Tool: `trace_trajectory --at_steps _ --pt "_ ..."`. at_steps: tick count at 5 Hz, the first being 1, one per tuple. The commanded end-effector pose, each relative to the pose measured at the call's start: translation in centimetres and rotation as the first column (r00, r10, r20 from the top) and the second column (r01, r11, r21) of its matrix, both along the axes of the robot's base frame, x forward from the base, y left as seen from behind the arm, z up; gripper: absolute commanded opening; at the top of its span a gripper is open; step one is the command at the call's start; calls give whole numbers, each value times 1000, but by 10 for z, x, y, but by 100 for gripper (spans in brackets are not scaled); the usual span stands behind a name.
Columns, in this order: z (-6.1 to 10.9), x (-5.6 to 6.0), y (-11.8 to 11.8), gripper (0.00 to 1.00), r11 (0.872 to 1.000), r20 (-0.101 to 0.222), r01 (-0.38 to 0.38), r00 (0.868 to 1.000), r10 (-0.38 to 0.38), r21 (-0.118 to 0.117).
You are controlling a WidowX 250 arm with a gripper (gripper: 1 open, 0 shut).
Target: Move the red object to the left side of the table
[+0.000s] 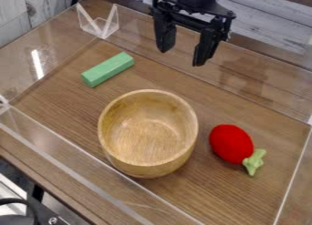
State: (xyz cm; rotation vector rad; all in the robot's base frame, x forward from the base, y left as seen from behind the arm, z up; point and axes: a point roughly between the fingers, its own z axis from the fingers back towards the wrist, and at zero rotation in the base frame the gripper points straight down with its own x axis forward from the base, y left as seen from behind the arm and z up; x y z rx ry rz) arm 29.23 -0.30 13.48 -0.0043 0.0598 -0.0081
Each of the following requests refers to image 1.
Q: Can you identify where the wooden bowl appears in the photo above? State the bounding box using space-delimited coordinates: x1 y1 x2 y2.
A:
98 89 199 179

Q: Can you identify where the red plush strawberry toy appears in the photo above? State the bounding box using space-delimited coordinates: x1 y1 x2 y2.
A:
209 124 267 176

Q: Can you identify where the black metal frame with screw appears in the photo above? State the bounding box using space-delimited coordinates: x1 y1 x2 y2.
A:
29 185 70 225

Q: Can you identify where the clear acrylic corner bracket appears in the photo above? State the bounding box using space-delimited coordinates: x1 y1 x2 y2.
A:
76 4 120 39

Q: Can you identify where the green rectangular block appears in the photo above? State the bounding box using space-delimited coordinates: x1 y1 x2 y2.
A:
81 52 134 87

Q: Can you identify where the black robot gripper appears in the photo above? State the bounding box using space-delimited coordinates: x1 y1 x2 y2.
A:
153 0 238 66

